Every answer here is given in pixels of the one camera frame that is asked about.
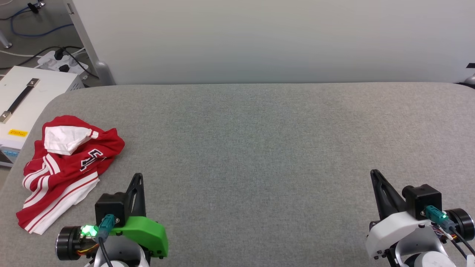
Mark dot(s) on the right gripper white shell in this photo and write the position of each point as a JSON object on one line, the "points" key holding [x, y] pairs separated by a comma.
{"points": [[389, 230]]}

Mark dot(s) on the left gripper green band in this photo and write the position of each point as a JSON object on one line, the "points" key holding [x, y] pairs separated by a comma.
{"points": [[148, 233]]}

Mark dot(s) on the red white jersey shirt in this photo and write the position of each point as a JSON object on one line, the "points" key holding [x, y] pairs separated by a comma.
{"points": [[59, 174]]}

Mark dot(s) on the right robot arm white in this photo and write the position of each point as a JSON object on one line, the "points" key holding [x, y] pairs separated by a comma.
{"points": [[426, 256]]}

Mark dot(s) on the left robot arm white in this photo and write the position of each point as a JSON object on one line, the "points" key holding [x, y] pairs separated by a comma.
{"points": [[122, 256]]}

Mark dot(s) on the grey metal stand foot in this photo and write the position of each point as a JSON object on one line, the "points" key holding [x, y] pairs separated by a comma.
{"points": [[471, 79]]}

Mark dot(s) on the white power strip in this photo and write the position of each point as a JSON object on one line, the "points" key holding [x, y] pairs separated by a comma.
{"points": [[52, 61]]}

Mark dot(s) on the white partition panel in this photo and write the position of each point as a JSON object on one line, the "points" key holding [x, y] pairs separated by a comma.
{"points": [[259, 37]]}

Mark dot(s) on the grey metal leg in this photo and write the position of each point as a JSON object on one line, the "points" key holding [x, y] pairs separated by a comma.
{"points": [[4, 40]]}

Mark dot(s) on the black clip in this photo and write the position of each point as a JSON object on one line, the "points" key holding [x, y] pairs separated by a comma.
{"points": [[34, 6]]}

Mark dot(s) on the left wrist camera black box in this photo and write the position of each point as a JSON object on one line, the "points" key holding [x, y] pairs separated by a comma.
{"points": [[109, 205]]}

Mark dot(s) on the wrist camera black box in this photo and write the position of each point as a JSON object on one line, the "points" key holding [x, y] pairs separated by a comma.
{"points": [[109, 205], [423, 198]]}

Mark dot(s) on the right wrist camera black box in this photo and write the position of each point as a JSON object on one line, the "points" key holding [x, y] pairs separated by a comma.
{"points": [[423, 198]]}

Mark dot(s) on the grey metal partition post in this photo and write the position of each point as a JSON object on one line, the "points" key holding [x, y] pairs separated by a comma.
{"points": [[87, 40]]}

